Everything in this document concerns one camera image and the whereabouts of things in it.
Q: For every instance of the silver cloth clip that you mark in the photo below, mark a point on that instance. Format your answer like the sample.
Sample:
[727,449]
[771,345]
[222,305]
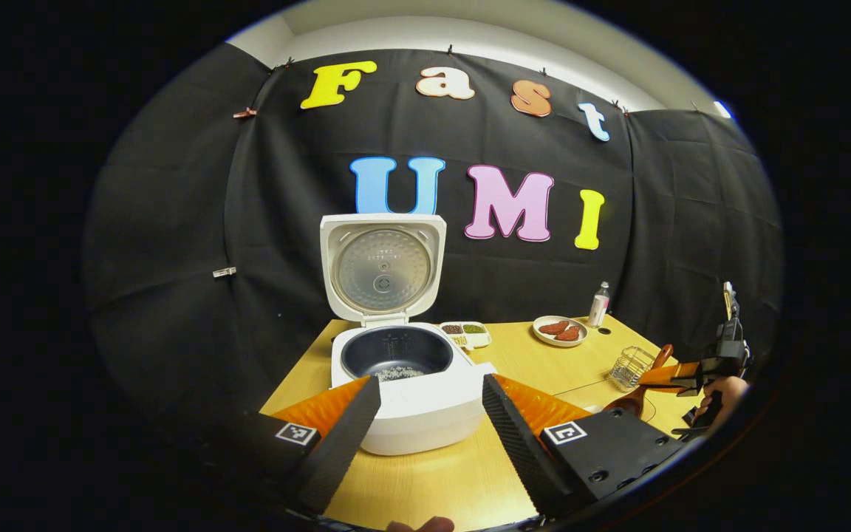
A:
[224,273]

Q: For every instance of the black backdrop cloth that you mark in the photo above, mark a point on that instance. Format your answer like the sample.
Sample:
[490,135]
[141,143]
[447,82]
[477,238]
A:
[174,222]

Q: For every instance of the brown wooden spoon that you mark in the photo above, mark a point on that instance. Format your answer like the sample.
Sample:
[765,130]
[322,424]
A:
[629,405]

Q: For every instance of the white rice cooker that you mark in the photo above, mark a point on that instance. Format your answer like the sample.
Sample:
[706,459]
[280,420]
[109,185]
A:
[425,421]

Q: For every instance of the copper cloth clip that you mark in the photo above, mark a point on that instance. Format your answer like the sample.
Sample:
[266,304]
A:
[244,114]

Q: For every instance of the round white plate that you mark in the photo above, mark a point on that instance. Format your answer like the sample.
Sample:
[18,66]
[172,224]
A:
[542,338]

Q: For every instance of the small white bottle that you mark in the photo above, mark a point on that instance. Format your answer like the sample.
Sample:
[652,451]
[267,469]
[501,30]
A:
[599,310]

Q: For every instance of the white divided dish of beans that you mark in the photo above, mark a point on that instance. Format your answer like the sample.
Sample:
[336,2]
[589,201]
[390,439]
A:
[471,338]

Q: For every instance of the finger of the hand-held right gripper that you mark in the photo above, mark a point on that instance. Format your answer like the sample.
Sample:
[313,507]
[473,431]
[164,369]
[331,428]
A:
[669,374]

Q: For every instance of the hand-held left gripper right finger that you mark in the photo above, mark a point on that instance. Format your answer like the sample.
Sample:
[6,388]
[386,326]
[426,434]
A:
[525,451]

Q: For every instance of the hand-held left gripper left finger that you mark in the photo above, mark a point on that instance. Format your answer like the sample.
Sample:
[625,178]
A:
[337,451]

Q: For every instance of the pile of white rice grains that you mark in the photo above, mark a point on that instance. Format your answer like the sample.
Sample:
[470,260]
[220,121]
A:
[400,374]

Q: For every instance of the red meat piece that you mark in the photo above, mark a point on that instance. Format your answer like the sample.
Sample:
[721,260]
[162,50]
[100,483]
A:
[553,327]
[567,334]

